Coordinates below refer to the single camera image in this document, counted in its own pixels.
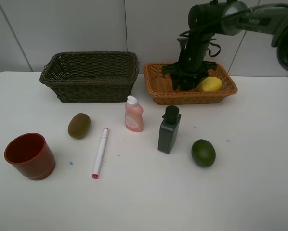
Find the brown kiwi fruit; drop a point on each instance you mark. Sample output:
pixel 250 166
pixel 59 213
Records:
pixel 79 126

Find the red plastic cup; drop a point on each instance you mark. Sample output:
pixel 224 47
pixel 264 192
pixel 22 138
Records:
pixel 31 156

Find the dark brown wicker basket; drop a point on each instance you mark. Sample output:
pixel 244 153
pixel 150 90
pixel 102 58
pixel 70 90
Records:
pixel 91 77

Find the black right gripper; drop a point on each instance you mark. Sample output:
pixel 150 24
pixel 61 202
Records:
pixel 191 62

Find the green lime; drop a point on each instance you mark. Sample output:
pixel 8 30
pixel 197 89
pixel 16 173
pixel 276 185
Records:
pixel 203 153

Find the dark green square bottle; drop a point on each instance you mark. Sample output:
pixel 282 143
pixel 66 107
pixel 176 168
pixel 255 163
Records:
pixel 169 129

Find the pink lotion bottle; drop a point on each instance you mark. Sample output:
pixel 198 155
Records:
pixel 133 115

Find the yellow lemon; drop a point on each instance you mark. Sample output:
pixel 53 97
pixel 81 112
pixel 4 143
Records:
pixel 210 84

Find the white pink-capped marker pen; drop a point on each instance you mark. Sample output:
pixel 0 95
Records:
pixel 100 154

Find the orange wicker basket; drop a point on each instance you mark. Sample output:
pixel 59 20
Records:
pixel 159 87

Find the dark green right robot arm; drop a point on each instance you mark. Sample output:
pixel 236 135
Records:
pixel 227 18

